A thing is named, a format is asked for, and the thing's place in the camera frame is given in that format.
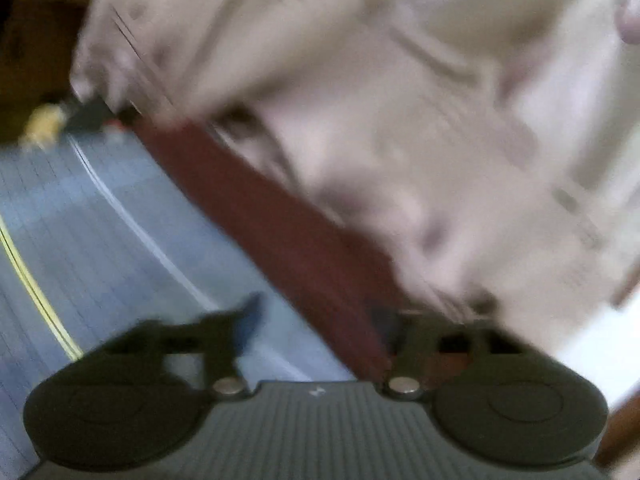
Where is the beige blanket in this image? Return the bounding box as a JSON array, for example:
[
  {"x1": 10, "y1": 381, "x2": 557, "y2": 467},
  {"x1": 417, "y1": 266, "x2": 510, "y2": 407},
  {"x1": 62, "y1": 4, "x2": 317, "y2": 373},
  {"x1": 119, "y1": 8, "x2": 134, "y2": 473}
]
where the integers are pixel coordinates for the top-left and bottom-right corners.
[{"x1": 70, "y1": 0, "x2": 640, "y2": 361}]

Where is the dark wooden furniture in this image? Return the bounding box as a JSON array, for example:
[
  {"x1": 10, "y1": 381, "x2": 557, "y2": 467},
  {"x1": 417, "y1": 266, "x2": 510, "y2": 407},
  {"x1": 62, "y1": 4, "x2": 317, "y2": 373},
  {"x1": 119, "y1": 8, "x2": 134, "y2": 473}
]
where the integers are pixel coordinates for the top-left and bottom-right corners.
[{"x1": 0, "y1": 0, "x2": 116, "y2": 136}]

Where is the blue-grey plaid bedsheet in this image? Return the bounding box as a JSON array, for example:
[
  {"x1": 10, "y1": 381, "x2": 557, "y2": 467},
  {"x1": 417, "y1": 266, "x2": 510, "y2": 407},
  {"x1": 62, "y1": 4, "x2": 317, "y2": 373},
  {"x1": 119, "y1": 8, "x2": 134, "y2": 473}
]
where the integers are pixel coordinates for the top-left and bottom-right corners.
[{"x1": 0, "y1": 130, "x2": 356, "y2": 480}]

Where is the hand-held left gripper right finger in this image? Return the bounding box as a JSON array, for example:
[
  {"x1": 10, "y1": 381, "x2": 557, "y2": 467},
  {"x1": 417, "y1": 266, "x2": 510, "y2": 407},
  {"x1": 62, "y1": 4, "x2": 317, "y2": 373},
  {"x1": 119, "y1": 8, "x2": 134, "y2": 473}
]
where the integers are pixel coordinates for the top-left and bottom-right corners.
[{"x1": 382, "y1": 305, "x2": 531, "y2": 401}]

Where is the yellow object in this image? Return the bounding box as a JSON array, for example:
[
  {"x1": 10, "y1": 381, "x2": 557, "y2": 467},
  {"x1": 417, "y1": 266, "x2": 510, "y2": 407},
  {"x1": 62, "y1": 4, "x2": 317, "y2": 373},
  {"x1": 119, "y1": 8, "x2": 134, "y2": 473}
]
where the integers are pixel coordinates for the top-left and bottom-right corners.
[{"x1": 20, "y1": 102, "x2": 68, "y2": 148}]

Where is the brown wooden board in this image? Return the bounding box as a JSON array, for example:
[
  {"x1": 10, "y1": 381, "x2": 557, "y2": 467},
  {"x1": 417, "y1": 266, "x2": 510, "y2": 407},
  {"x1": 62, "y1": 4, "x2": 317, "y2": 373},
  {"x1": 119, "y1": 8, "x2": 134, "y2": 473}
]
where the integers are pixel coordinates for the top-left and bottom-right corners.
[{"x1": 612, "y1": 260, "x2": 640, "y2": 308}]

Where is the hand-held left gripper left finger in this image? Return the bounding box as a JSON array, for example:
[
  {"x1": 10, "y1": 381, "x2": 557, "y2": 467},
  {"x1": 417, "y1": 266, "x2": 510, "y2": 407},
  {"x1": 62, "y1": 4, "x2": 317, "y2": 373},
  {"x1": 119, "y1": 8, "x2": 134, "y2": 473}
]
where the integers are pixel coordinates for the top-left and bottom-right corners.
[{"x1": 97, "y1": 292, "x2": 266, "y2": 401}]

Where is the maroon small cloth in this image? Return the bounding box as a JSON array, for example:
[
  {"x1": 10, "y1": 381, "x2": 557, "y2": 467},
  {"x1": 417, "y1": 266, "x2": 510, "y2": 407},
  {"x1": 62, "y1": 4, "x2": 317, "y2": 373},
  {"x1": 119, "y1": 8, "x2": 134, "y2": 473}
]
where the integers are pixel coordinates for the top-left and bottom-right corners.
[{"x1": 120, "y1": 110, "x2": 401, "y2": 383}]

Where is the dark object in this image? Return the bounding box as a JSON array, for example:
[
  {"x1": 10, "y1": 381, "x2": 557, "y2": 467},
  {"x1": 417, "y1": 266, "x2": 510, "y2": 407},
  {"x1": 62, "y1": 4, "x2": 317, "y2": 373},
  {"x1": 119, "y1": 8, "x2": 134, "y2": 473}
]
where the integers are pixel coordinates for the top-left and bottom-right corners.
[{"x1": 65, "y1": 97, "x2": 121, "y2": 133}]

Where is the pink round object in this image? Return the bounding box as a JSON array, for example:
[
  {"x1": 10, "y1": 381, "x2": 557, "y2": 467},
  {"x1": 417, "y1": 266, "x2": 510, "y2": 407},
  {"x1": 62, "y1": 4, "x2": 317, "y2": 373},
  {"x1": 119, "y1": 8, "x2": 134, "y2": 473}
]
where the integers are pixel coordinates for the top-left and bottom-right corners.
[{"x1": 616, "y1": 0, "x2": 640, "y2": 46}]

